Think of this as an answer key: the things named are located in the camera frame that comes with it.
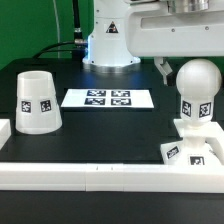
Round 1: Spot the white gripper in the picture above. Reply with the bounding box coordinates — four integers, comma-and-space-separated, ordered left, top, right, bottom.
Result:
125, 0, 224, 86

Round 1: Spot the white lamp bulb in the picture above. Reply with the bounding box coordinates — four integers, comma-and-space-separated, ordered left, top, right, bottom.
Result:
176, 59, 222, 127

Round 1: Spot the white lamp base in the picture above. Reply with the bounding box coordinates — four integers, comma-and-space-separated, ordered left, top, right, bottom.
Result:
160, 119, 222, 166

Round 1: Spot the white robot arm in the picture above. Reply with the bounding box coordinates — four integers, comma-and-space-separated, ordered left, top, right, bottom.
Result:
83, 0, 224, 78

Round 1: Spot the white lamp shade cone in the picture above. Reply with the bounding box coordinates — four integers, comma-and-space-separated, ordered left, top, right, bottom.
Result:
16, 71, 62, 134

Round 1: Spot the white marker sheet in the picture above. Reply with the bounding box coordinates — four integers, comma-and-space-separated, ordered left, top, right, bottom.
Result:
62, 89, 154, 109

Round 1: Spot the white left fence block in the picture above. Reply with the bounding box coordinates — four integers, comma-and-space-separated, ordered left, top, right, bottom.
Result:
0, 119, 11, 150

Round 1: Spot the white front fence bar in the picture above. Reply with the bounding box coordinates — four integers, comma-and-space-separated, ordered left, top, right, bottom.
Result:
0, 163, 224, 193

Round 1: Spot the black cable bundle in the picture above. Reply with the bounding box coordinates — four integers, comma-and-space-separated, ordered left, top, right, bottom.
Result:
31, 0, 88, 61

